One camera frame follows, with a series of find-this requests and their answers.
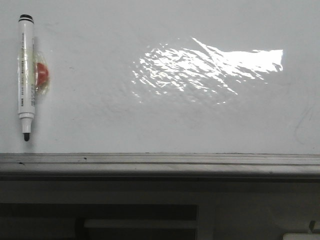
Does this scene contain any red round magnet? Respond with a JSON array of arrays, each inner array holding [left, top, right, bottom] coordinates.
[[36, 62, 49, 87]]

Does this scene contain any white whiteboard marker pen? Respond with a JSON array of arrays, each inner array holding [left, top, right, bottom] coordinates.
[[18, 14, 36, 142]]

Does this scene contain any white whiteboard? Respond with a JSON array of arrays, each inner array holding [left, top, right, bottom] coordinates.
[[0, 0, 320, 154]]

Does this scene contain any grey aluminium marker tray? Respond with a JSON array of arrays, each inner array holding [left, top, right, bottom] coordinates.
[[0, 153, 320, 180]]

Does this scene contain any white box at bottom right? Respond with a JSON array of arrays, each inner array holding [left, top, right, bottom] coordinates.
[[282, 233, 320, 240]]

